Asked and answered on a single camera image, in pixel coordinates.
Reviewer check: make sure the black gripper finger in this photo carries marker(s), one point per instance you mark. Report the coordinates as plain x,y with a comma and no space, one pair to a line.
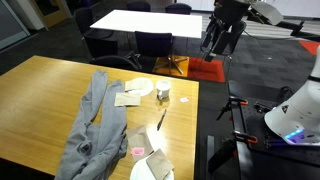
213,46
208,35

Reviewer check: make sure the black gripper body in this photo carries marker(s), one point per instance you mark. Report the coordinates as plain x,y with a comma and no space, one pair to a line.
231,10

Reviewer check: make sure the dark pen with grey grip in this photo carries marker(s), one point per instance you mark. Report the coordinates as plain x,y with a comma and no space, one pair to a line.
161,120

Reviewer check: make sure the black office chair silver base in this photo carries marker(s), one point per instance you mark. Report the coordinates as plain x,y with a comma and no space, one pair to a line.
153,43

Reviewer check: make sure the small white paper scrap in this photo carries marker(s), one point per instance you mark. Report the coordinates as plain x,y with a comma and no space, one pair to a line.
184,99

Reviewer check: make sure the white meeting table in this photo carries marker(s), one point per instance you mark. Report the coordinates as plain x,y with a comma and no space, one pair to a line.
146,23

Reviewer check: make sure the black floor stand base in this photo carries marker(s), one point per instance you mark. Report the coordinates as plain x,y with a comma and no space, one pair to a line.
293,28

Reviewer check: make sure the small white plate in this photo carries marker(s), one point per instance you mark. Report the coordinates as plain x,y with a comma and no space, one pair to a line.
147,88

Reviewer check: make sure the flat beige napkin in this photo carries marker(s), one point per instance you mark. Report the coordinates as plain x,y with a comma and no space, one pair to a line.
126,99

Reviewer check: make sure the grey metal bar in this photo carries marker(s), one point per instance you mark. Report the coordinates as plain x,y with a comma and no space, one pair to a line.
210,156

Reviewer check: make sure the white object at corner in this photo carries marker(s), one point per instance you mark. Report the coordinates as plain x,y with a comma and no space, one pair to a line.
138,138

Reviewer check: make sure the black mounting table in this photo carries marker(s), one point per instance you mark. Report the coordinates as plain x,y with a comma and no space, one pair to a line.
260,163

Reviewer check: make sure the pink sticky note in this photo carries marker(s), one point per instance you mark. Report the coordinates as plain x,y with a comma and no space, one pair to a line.
137,151

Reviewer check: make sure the brown napkin on large plate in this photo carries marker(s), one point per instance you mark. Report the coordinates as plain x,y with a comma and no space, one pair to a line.
160,165

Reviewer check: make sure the grey trousers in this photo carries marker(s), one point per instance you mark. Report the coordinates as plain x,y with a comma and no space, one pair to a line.
106,133

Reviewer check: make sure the large white plate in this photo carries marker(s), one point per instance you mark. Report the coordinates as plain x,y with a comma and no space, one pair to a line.
140,173

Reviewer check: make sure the wooden door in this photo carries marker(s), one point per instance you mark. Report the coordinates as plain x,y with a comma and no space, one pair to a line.
50,10

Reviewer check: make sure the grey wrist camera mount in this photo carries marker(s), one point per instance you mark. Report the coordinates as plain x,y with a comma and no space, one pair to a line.
266,11

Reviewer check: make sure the small black bracket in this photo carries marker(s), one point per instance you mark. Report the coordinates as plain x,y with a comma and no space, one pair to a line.
263,107

